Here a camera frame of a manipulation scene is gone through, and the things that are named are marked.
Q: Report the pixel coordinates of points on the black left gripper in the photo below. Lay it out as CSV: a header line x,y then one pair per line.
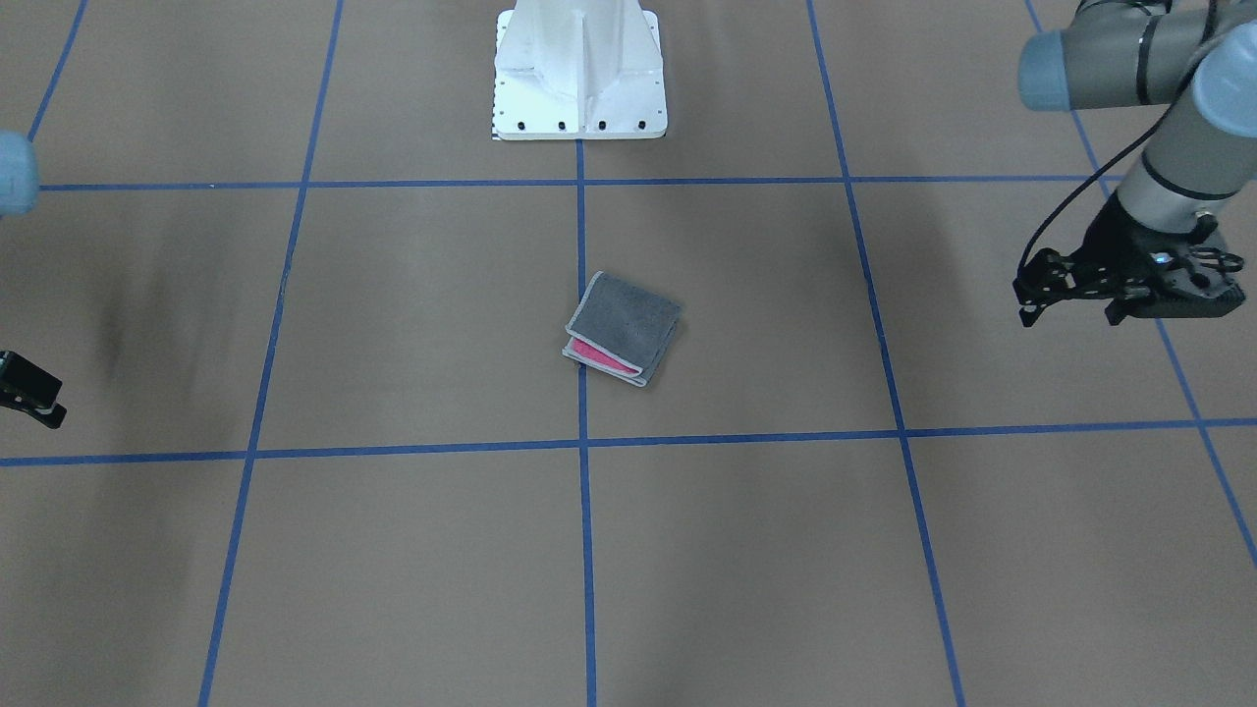
x,y
1120,238

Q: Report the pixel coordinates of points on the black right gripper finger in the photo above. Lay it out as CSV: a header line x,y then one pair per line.
x,y
28,388

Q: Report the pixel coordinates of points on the pink towel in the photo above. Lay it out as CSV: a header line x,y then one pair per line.
x,y
621,329

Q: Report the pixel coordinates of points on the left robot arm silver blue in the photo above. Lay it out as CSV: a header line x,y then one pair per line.
x,y
1198,66

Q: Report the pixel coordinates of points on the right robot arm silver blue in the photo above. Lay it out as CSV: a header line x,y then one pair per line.
x,y
19,179

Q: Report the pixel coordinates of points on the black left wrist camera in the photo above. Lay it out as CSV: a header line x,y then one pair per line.
x,y
1168,276

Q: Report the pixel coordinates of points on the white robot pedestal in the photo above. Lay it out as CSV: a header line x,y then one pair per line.
x,y
578,70

